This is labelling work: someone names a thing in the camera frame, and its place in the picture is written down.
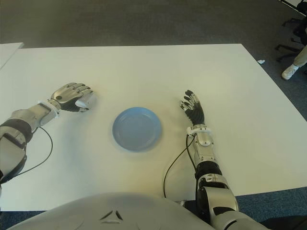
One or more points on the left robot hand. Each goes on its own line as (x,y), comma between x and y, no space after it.
(64,94)

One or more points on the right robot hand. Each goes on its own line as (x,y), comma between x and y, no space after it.
(196,113)

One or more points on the white charger block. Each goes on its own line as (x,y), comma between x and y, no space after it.
(86,100)

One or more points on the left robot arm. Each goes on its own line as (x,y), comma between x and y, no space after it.
(36,115)

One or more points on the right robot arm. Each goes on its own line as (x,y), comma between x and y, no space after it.
(204,139)

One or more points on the blue round plate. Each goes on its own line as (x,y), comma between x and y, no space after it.
(138,129)

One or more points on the white neighbouring table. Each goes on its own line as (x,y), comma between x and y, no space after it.
(7,52)

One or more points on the small white paper scrap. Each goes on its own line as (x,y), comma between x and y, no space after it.
(261,61)

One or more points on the white shoe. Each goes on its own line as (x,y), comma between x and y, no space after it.
(289,72)

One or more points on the beige trouser leg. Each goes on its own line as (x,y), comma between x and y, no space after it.
(301,57)

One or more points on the grey robot torso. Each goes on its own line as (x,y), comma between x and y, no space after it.
(115,208)

